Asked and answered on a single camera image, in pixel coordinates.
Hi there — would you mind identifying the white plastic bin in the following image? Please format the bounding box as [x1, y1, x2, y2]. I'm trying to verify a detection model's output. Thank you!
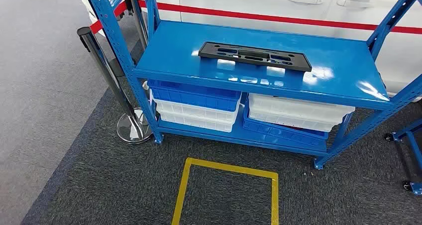
[248, 93, 356, 133]
[150, 90, 242, 124]
[158, 111, 236, 133]

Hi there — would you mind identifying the blue metal shelf rack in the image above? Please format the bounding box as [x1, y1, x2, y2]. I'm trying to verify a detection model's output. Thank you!
[81, 0, 422, 170]

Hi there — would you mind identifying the red barrier belt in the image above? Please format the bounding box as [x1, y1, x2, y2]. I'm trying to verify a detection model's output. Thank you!
[89, 0, 422, 35]

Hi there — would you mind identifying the yellow floor tape square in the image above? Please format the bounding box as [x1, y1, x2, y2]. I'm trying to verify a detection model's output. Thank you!
[171, 157, 280, 225]

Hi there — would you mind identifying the black pole stand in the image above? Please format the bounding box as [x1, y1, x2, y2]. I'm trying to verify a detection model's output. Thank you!
[108, 58, 126, 78]

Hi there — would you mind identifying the chrome stanchion post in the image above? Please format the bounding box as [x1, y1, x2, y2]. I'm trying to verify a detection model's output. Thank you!
[126, 0, 149, 51]
[77, 26, 153, 144]

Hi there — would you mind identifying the black plastic frame part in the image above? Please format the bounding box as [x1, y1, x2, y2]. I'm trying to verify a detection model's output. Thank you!
[198, 41, 313, 73]

